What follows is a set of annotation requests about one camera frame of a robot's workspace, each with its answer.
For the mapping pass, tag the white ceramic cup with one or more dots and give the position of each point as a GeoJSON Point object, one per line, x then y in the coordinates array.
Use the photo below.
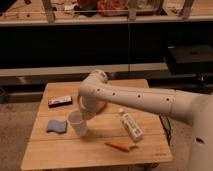
{"type": "Point", "coordinates": [78, 123]}

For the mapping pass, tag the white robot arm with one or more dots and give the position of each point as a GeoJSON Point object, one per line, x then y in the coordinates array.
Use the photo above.
{"type": "Point", "coordinates": [194, 109]}

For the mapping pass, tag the orange ceramic bowl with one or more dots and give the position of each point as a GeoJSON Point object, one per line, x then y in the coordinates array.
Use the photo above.
{"type": "Point", "coordinates": [102, 104]}

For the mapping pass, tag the white plastic bottle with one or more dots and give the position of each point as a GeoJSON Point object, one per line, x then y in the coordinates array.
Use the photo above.
{"type": "Point", "coordinates": [131, 126]}

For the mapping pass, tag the wooden table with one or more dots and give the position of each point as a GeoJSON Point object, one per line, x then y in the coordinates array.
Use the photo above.
{"type": "Point", "coordinates": [52, 151]}

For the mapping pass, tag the orange toy carrot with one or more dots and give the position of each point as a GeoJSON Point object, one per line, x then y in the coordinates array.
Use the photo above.
{"type": "Point", "coordinates": [121, 146]}

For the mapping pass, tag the blue sponge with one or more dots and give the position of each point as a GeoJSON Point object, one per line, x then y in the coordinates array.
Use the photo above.
{"type": "Point", "coordinates": [56, 126]}

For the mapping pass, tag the black box on right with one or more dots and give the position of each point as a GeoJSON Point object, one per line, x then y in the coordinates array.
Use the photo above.
{"type": "Point", "coordinates": [190, 59]}

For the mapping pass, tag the long wooden shelf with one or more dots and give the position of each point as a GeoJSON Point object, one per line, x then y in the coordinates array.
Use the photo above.
{"type": "Point", "coordinates": [91, 12]}

